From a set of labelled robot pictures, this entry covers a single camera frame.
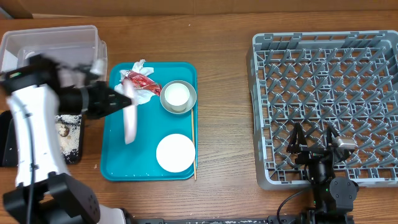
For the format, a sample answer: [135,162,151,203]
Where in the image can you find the brown food chunk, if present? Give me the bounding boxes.
[58,124,70,137]

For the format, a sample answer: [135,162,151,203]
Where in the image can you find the red snack wrapper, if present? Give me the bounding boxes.
[121,70,162,96]

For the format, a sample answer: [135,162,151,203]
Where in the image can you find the grey dish rack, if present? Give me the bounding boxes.
[247,30,397,190]

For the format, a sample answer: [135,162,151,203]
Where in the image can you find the black tray bin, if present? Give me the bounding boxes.
[1,111,84,167]

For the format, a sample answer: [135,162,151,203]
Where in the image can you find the teal serving tray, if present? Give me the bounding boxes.
[99,62,198,182]

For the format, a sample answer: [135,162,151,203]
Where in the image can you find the wooden chopstick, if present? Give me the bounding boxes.
[191,108,197,181]

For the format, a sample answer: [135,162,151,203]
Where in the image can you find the grey bowl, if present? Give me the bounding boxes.
[160,80,197,114]

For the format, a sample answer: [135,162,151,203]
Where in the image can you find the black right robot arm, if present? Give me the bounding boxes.
[60,65,359,223]

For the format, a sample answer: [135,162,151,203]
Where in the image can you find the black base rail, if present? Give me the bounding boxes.
[132,215,315,224]

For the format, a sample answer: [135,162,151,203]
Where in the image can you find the cream cup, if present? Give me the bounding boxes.
[164,83,190,113]

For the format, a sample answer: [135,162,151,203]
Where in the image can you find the rice food scraps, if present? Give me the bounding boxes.
[55,114,81,156]

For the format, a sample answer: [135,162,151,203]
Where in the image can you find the white napkin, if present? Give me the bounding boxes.
[114,59,155,105]

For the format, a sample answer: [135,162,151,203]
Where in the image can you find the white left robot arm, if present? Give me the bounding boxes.
[1,81,134,223]

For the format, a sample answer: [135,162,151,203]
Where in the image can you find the large pink plate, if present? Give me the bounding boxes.
[122,79,137,144]

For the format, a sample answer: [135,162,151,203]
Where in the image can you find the small white plate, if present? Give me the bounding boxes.
[156,134,196,173]

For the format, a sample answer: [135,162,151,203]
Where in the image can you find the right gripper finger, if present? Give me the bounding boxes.
[326,124,340,149]
[287,123,308,153]

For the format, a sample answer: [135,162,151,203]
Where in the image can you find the clear plastic bin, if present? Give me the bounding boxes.
[1,26,108,88]

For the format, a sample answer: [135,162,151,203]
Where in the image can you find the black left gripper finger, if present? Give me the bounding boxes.
[60,64,98,81]
[104,85,132,116]

